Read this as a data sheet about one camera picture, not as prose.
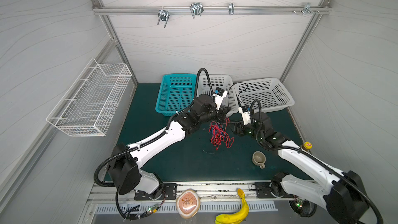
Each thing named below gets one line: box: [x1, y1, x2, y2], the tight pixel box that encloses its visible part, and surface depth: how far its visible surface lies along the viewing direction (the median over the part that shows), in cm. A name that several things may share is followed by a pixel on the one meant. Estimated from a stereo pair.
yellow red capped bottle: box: [301, 141, 313, 151], surface depth 72 cm
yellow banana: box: [215, 188, 250, 224], surface depth 65 cm
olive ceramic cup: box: [251, 150, 266, 170], surface depth 82 cm
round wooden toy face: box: [176, 188, 201, 219], surface depth 69 cm
